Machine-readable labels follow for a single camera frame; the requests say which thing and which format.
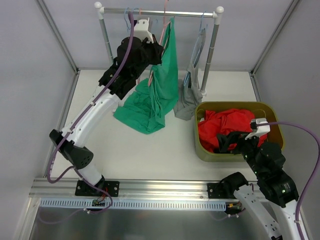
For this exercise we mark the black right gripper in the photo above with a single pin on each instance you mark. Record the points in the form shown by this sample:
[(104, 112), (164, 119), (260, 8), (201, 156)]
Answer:
[(233, 141)]

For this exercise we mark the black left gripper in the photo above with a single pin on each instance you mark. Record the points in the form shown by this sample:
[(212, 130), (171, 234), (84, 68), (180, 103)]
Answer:
[(155, 50)]

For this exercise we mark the black tank top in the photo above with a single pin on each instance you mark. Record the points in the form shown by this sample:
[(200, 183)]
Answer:
[(226, 143)]

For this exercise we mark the light blue wire hanger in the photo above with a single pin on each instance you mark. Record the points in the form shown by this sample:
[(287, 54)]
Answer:
[(127, 18)]

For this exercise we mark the red tank top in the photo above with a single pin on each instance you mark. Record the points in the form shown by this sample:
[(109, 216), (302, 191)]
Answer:
[(218, 125)]

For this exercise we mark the green tank top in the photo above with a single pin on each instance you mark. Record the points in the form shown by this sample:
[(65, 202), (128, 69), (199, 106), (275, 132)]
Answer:
[(145, 109)]

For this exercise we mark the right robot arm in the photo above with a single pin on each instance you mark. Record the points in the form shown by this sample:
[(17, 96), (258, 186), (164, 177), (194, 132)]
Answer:
[(266, 161)]

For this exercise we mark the grey tank top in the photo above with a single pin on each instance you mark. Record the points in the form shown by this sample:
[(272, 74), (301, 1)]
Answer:
[(188, 98)]

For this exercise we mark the olive green plastic basket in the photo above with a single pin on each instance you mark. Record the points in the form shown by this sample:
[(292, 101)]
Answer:
[(259, 109)]

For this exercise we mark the white silver clothes rack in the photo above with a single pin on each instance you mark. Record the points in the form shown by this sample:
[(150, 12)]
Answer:
[(216, 15)]

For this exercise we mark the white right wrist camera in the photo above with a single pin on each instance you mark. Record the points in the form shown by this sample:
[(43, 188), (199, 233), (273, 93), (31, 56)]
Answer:
[(259, 127)]

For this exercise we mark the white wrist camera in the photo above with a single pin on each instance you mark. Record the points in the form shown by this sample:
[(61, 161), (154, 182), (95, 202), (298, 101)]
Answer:
[(141, 31), (259, 127)]

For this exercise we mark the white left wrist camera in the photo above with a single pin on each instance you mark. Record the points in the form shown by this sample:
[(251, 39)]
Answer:
[(141, 31)]

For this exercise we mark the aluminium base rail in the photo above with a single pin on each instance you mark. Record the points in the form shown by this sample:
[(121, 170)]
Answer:
[(127, 189)]

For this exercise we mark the white slotted cable duct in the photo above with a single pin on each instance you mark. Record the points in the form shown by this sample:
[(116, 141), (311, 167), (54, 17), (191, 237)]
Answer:
[(134, 204)]

